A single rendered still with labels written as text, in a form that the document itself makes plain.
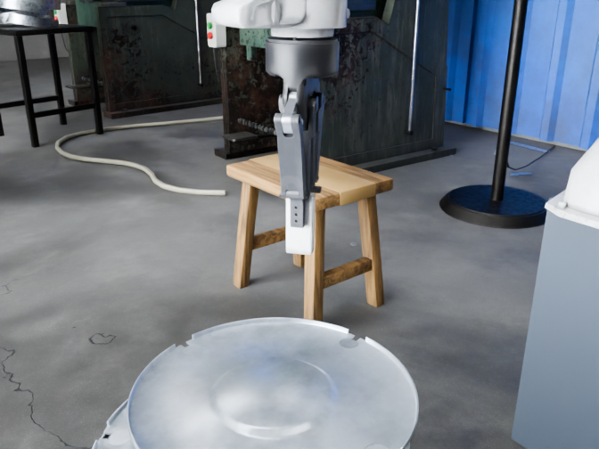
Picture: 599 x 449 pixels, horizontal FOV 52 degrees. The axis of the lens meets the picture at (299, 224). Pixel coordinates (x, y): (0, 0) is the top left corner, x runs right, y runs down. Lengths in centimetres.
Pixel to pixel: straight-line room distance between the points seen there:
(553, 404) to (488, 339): 39
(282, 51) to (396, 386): 36
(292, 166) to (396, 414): 27
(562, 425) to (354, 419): 56
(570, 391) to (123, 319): 98
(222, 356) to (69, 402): 63
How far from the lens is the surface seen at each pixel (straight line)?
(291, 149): 62
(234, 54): 276
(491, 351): 143
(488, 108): 347
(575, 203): 92
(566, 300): 102
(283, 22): 60
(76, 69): 429
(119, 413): 66
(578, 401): 108
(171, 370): 70
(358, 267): 146
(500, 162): 222
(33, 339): 153
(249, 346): 73
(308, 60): 61
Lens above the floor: 75
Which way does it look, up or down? 22 degrees down
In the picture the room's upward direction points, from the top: straight up
